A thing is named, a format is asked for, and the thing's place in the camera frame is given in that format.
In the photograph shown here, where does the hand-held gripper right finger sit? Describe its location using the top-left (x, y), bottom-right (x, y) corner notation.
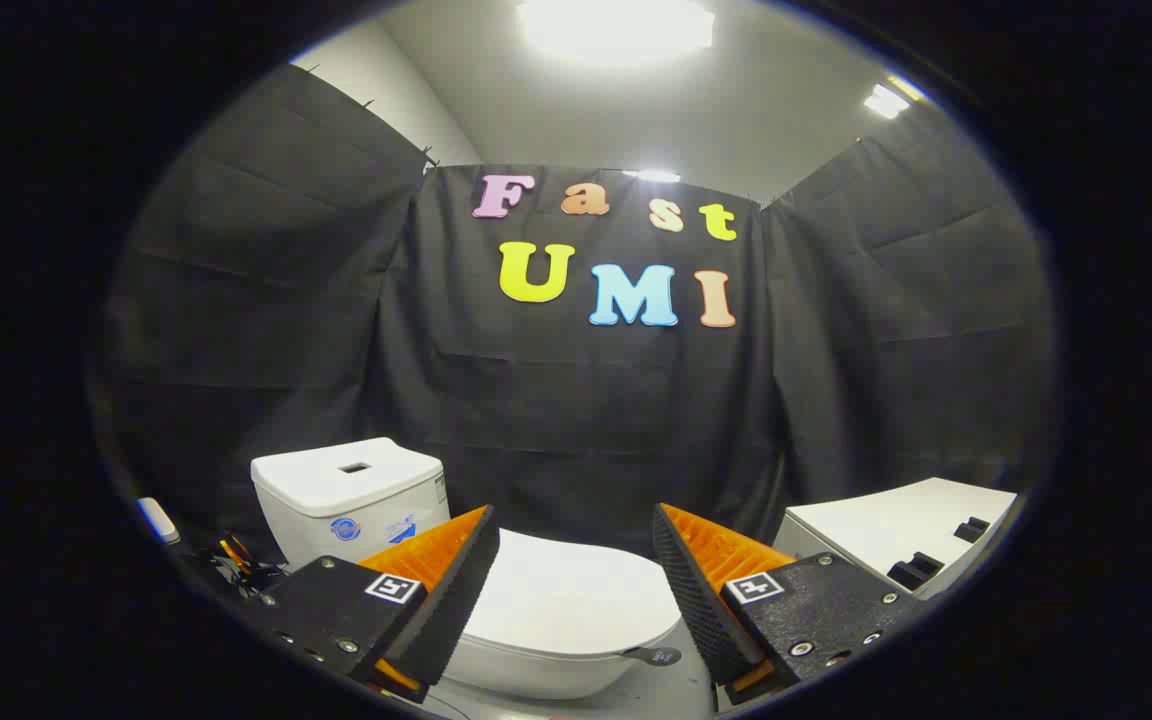
top-left (652, 503), bottom-right (925, 707)

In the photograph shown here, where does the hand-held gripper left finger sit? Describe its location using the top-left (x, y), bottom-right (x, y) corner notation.
top-left (256, 505), bottom-right (501, 703)

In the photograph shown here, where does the white drawer cabinet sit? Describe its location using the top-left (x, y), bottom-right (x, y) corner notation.
top-left (774, 477), bottom-right (1019, 601)

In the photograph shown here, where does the black backdrop cloth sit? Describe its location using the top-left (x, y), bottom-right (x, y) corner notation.
top-left (86, 62), bottom-right (1057, 561)

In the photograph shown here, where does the small white device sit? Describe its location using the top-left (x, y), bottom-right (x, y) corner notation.
top-left (136, 497), bottom-right (181, 546)

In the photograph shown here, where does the rectangular ceiling light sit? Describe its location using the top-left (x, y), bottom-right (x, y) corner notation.
top-left (863, 83), bottom-right (912, 121)

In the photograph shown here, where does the black orange cable bundle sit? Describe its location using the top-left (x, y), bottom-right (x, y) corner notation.
top-left (199, 533), bottom-right (289, 603)

